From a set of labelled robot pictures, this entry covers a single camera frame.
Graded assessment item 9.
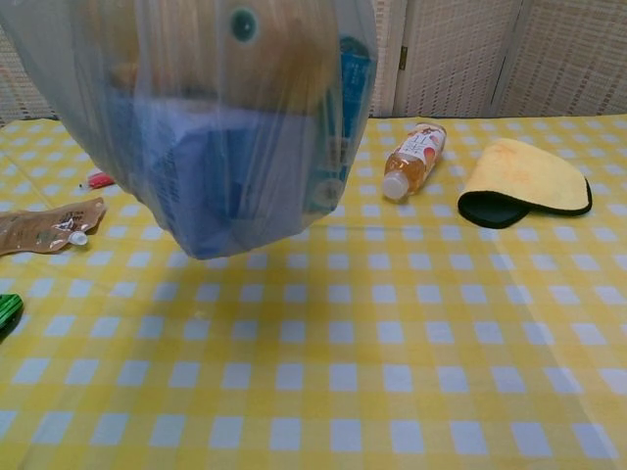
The dark blue box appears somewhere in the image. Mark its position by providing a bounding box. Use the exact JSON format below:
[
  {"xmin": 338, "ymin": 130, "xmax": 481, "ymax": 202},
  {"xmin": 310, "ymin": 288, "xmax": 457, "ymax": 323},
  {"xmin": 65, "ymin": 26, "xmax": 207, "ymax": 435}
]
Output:
[{"xmin": 105, "ymin": 90, "xmax": 317, "ymax": 259}]

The light blue printed carton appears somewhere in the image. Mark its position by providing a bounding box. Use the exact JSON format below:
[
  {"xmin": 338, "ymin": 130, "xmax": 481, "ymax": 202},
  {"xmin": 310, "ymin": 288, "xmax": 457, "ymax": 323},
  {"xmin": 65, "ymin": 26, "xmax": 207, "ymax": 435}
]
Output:
[{"xmin": 306, "ymin": 33, "xmax": 374, "ymax": 214}]

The orange plush toy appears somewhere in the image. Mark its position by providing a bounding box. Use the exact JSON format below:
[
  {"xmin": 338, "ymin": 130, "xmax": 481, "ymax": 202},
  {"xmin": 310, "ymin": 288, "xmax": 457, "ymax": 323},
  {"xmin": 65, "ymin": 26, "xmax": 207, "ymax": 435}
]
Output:
[{"xmin": 87, "ymin": 0, "xmax": 344, "ymax": 117}]

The translucent plastic bag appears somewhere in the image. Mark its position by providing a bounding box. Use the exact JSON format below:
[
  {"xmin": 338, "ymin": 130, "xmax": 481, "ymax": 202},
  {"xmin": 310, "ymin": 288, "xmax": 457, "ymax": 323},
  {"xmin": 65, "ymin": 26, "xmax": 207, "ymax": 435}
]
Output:
[{"xmin": 0, "ymin": 0, "xmax": 381, "ymax": 260}]

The green object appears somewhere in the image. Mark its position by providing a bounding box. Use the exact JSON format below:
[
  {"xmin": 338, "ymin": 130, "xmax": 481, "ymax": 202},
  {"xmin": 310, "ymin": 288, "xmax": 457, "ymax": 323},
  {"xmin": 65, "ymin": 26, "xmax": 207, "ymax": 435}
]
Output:
[{"xmin": 0, "ymin": 292, "xmax": 24, "ymax": 344}]

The yellow white checkered tablecloth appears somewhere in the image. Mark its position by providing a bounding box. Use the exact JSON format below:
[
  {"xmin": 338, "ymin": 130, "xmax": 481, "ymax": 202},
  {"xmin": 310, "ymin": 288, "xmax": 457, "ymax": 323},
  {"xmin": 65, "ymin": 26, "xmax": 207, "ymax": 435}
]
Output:
[{"xmin": 0, "ymin": 115, "xmax": 627, "ymax": 470}]

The tea bottle with white cap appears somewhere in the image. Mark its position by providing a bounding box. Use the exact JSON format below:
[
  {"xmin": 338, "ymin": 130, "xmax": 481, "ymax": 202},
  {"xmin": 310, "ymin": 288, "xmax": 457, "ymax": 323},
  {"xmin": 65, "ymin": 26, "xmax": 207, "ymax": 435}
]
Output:
[{"xmin": 381, "ymin": 121, "xmax": 450, "ymax": 202}]

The beige woven folding screen panel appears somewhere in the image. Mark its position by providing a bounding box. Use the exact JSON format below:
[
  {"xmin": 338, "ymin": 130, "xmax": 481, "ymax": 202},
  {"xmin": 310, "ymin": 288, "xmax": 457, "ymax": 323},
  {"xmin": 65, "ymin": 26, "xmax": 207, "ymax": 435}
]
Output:
[
  {"xmin": 0, "ymin": 23, "xmax": 65, "ymax": 124},
  {"xmin": 494, "ymin": 0, "xmax": 627, "ymax": 118},
  {"xmin": 365, "ymin": 0, "xmax": 409, "ymax": 119},
  {"xmin": 394, "ymin": 0, "xmax": 523, "ymax": 118}
]

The small red bottle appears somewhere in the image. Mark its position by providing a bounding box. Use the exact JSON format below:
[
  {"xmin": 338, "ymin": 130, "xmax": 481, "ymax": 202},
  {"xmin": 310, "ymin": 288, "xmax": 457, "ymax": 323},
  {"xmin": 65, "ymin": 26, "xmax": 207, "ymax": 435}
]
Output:
[{"xmin": 79, "ymin": 168, "xmax": 117, "ymax": 190}]

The yellow cloth with black edge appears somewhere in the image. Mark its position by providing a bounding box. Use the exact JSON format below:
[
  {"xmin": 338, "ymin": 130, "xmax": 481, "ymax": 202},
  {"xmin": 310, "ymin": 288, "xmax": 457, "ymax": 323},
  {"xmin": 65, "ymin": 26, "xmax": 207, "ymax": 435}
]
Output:
[{"xmin": 458, "ymin": 137, "xmax": 594, "ymax": 230}]

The brown spout pouch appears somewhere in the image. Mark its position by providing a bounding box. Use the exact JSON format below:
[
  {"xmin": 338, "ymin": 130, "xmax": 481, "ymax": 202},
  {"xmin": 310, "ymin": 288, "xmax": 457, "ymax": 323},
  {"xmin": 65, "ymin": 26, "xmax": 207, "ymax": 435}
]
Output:
[{"xmin": 0, "ymin": 197, "xmax": 109, "ymax": 259}]

